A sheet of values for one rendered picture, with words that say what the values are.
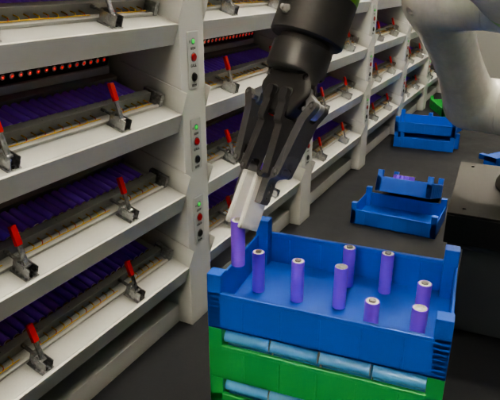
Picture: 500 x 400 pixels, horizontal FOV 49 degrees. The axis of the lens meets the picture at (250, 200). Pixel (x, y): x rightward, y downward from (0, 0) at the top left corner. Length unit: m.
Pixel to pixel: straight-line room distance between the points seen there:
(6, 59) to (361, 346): 0.63
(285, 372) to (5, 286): 0.48
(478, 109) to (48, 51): 0.94
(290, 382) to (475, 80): 0.82
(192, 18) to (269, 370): 0.78
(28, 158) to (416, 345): 0.65
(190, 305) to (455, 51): 0.85
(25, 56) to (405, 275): 0.66
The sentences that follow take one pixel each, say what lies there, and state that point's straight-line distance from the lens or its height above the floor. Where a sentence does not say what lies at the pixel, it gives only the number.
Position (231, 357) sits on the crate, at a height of 0.36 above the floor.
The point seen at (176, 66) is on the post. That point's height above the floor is 0.65.
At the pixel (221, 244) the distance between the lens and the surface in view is 1.49.
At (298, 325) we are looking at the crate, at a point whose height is 0.43.
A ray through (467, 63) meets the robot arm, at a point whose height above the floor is 0.66.
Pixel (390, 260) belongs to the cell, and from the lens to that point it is 0.81.
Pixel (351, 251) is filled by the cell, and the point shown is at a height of 0.46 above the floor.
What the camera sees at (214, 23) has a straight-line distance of 1.34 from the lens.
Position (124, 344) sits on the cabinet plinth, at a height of 0.05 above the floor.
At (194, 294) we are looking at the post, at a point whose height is 0.09.
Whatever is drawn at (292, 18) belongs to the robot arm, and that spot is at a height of 0.79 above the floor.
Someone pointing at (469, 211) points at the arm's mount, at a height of 0.35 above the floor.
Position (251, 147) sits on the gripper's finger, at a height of 0.63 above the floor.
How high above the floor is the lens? 0.83
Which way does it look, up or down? 22 degrees down
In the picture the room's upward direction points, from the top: straight up
